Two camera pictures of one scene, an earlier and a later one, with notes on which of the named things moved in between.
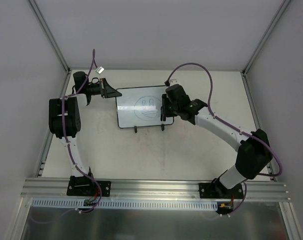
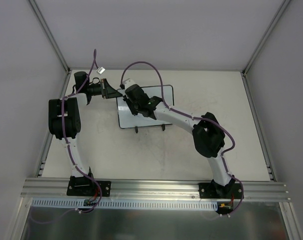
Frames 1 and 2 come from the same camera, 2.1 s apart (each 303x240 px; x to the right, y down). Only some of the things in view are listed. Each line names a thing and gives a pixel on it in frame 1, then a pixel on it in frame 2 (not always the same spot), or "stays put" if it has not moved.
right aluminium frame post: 277,16 stays put
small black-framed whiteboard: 140,106 stays put
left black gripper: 103,88 stays put
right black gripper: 164,108 to 130,104
